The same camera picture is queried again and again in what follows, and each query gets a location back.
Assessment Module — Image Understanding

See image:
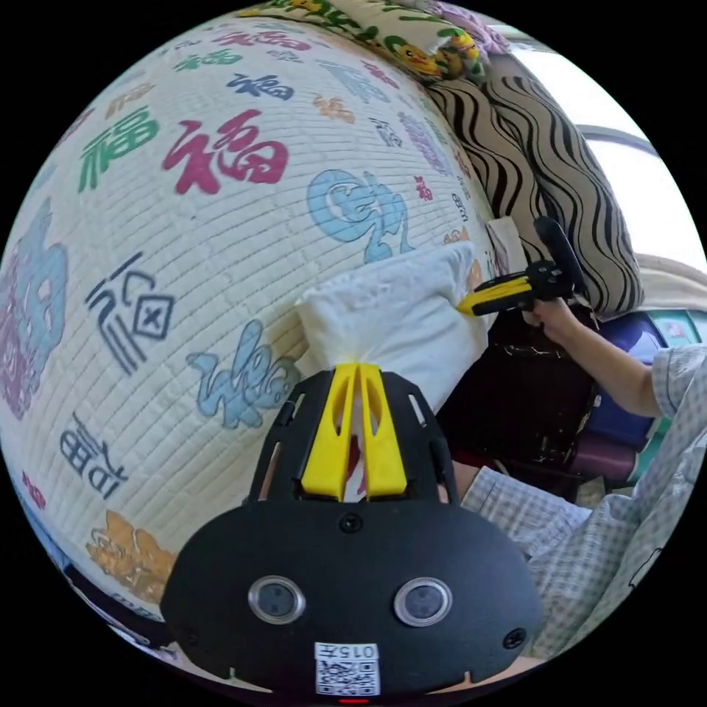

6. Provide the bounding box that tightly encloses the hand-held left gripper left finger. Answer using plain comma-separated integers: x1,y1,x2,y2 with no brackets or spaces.
300,362,358,502

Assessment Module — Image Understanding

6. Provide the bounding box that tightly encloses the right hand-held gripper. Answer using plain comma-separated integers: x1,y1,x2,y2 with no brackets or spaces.
457,258,588,317

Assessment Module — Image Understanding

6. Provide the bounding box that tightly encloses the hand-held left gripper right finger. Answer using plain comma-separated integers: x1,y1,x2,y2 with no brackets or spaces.
359,362,410,502

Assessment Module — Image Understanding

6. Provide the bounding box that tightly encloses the white green sleeve shirt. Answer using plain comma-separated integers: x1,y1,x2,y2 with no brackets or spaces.
295,242,490,416

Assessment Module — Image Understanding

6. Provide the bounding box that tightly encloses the person's right forearm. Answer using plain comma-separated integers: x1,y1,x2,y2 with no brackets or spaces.
552,310,670,418

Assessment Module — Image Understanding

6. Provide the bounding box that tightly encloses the person's right hand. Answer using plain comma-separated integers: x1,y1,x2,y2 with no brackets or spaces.
521,297,582,345

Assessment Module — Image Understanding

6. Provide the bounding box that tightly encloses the wavy striped pillow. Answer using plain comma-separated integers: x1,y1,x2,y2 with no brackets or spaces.
423,73,646,323

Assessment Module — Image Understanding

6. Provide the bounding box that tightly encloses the window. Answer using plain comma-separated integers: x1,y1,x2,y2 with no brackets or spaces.
507,37,698,261

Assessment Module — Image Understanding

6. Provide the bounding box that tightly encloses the bed with printed quilt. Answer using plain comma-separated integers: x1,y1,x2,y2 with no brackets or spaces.
0,10,501,641

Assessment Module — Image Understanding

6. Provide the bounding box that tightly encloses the person's body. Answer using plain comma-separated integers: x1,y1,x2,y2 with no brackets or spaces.
457,342,707,664

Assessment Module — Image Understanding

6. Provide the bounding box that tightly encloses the purple floral pillow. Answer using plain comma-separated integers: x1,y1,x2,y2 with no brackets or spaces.
430,0,516,57

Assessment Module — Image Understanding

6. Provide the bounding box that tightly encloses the duck print pillow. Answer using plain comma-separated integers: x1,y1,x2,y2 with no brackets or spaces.
236,0,488,85

